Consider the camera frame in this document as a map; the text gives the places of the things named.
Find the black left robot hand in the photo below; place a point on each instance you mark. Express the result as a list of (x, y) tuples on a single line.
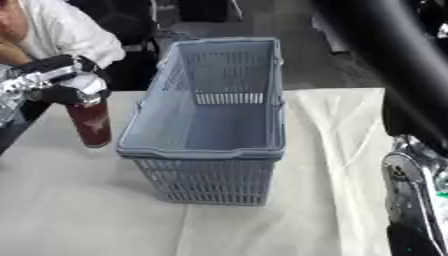
[(63, 94)]

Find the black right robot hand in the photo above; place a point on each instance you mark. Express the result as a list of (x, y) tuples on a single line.
[(411, 242)]

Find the dark red bottle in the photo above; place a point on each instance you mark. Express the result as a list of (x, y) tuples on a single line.
[(92, 128)]

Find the black and silver right robot arm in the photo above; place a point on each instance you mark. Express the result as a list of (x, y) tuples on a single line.
[(402, 60)]

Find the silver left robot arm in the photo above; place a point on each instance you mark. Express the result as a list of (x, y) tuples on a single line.
[(10, 96)]

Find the person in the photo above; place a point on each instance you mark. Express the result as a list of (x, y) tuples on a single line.
[(61, 31)]

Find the black chair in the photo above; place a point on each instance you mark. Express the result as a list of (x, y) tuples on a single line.
[(129, 36)]

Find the grey-blue plastic basket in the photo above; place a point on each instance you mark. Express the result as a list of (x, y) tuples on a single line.
[(217, 133)]

